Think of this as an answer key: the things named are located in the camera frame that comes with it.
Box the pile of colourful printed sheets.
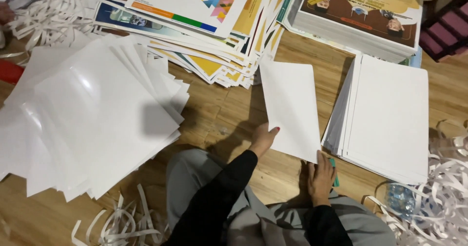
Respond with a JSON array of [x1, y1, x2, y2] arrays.
[[93, 0, 289, 90]]

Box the person's right hand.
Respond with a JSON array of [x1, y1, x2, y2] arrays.
[[306, 150, 337, 207]]

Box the red plastic object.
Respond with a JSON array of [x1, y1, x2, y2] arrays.
[[0, 59, 25, 85]]

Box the stack of plain white paper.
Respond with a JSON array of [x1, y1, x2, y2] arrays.
[[322, 53, 429, 185]]

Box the person's left hand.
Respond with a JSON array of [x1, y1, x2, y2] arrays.
[[250, 123, 281, 158]]

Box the thick stack of brown posters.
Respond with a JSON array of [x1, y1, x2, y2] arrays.
[[277, 0, 427, 65]]

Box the clear plastic water bottle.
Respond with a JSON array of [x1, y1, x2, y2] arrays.
[[385, 182, 419, 219]]

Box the single white paper sheet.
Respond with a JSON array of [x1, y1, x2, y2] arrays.
[[259, 59, 322, 165]]

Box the dark purple stool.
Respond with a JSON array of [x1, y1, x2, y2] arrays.
[[419, 0, 468, 63]]

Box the person's grey trousers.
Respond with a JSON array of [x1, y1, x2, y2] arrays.
[[166, 149, 398, 246]]

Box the heap of white paper strips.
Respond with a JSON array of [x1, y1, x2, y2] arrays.
[[71, 183, 169, 246], [364, 120, 468, 246], [7, 0, 110, 53]]

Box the teal tool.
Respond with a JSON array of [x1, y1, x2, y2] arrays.
[[328, 158, 340, 188]]

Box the pile of glossy white sheets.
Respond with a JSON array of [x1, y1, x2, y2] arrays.
[[0, 34, 191, 203]]

